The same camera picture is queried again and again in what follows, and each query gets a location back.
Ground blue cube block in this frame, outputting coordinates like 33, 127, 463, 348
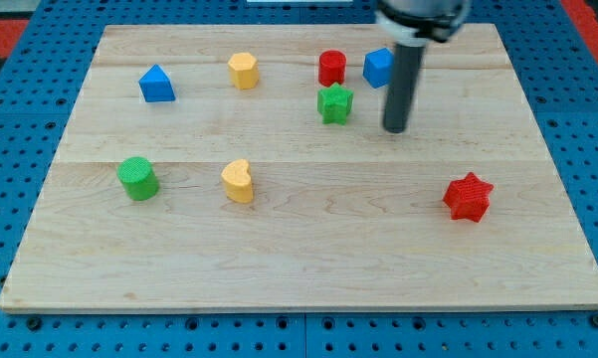
362, 48, 393, 89

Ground red cylinder block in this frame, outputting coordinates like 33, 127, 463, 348
318, 50, 346, 87

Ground wooden board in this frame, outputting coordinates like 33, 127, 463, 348
0, 24, 598, 314

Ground blue triangle block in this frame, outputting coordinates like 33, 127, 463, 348
138, 65, 176, 102

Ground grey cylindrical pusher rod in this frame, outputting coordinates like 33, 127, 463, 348
382, 44, 425, 133

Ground red star block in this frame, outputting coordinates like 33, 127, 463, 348
443, 172, 495, 223

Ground green cylinder block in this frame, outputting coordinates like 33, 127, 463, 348
117, 156, 159, 201

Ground yellow heart block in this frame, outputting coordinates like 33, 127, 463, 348
221, 159, 254, 204

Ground yellow hexagon block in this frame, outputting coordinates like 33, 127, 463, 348
228, 52, 260, 90

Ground green star block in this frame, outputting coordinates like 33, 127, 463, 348
317, 83, 354, 125

